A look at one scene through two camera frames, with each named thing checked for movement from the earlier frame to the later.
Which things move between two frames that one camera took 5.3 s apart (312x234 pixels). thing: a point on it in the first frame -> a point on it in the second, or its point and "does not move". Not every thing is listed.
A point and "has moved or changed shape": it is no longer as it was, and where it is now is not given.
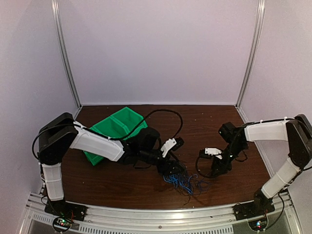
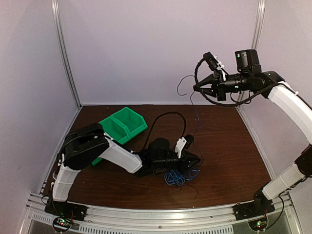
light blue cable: x=173 y=179 has moved or changed shape
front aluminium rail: x=110 y=220 does not move
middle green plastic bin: x=110 y=127 does not move
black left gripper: x=167 y=171 -> x=185 y=160
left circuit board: x=62 y=224 does not move
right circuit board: x=259 y=224 does not move
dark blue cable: x=192 y=185 -> x=197 y=114
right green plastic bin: x=129 y=118 does not move
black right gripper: x=224 y=167 -> x=213 y=79
